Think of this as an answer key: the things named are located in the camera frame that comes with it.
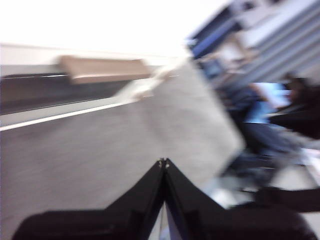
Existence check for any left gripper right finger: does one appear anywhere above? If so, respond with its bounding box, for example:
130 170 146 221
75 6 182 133
163 157 318 240

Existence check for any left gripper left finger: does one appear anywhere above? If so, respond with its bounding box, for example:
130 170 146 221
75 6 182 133
11 157 166 240

